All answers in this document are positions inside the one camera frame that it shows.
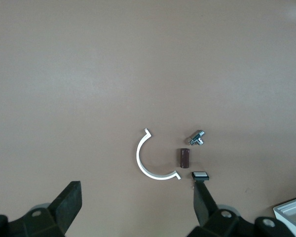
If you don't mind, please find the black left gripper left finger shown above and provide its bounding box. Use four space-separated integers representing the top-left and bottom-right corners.
0 181 83 237

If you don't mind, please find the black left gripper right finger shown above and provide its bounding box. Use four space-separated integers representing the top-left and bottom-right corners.
187 182 296 237

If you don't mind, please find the white drawer cabinet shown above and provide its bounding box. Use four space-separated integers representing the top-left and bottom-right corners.
272 195 296 237

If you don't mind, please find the dark brown cylinder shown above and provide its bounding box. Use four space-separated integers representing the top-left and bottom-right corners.
179 148 190 169

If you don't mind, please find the chrome metal fitting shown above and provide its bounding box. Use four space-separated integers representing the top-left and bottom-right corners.
188 129 207 146

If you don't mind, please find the black switch white square cap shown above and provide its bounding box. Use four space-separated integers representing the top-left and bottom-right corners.
191 171 210 183

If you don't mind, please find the white half ring clamp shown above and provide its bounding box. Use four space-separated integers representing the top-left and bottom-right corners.
136 128 182 181

